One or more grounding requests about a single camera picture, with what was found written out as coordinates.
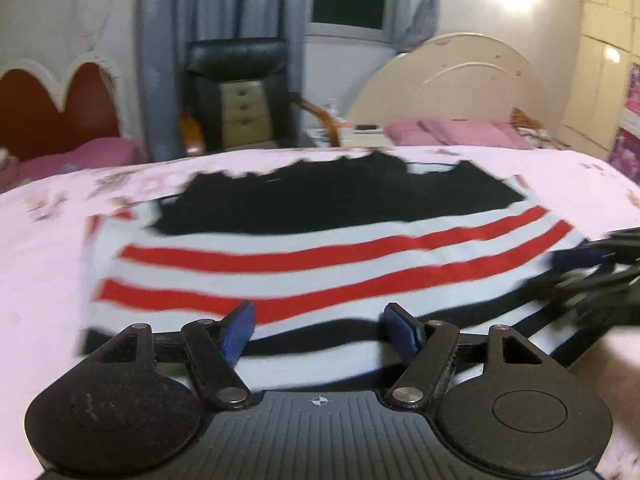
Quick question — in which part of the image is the grey window curtain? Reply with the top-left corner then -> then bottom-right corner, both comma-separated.
136,0 -> 439,162

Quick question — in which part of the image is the pink floral bed sheet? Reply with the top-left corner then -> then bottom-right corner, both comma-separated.
1,146 -> 639,479

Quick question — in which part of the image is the cream wardrobe with purple panels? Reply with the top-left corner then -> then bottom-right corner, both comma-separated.
558,0 -> 639,160

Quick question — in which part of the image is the cream round headboard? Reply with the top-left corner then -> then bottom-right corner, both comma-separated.
346,32 -> 552,127

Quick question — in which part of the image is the red black white striped sweater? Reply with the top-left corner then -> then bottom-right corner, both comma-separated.
80,153 -> 598,390

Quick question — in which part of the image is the red heart-shaped headboard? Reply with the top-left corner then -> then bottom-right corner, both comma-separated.
1,62 -> 122,162

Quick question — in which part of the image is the pink pillow bedding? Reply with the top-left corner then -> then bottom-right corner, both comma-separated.
384,116 -> 533,150

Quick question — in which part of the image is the black leather office chair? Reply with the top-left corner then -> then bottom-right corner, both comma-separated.
178,38 -> 340,156

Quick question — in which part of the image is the white bedside table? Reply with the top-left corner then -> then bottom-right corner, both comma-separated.
299,125 -> 394,148

